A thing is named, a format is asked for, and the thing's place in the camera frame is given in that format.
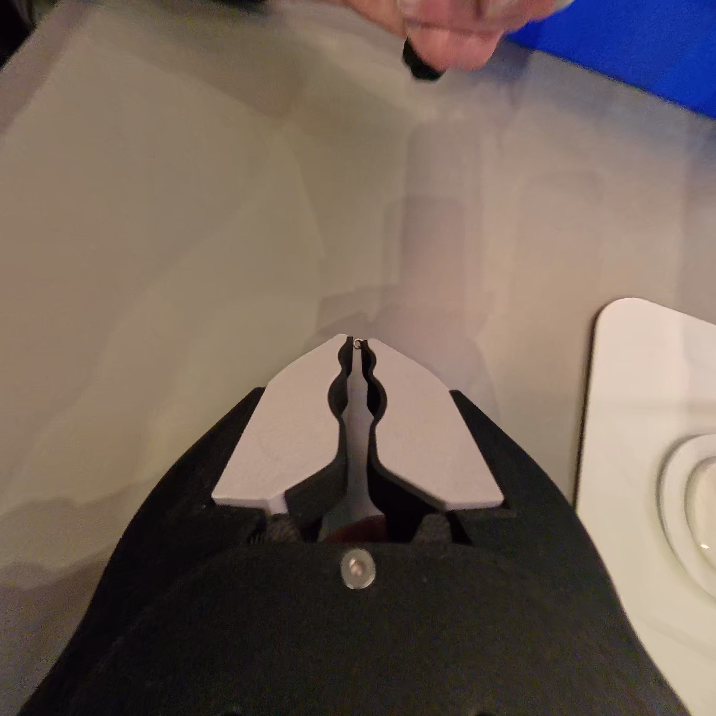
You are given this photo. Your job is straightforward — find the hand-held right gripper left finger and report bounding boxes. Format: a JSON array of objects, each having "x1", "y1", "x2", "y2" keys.
[{"x1": 211, "y1": 334, "x2": 354, "y2": 542}]

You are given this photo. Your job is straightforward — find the blue divided plastic bin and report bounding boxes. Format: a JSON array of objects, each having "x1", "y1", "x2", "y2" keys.
[{"x1": 503, "y1": 0, "x2": 716, "y2": 121}]

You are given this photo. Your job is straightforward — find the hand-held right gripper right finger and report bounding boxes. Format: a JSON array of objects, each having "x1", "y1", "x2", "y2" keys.
[{"x1": 361, "y1": 337, "x2": 504, "y2": 542}]

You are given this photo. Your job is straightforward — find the person's left hand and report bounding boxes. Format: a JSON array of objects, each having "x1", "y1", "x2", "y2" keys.
[{"x1": 347, "y1": 0, "x2": 560, "y2": 73}]

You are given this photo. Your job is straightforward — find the grey desk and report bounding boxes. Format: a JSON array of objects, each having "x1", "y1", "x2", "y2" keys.
[{"x1": 0, "y1": 0, "x2": 716, "y2": 716}]

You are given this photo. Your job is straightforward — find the white desk mat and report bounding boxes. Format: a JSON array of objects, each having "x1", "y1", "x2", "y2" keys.
[{"x1": 575, "y1": 298, "x2": 716, "y2": 716}]

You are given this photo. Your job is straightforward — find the person's right hand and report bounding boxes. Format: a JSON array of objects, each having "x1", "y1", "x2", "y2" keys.
[{"x1": 324, "y1": 517, "x2": 387, "y2": 541}]

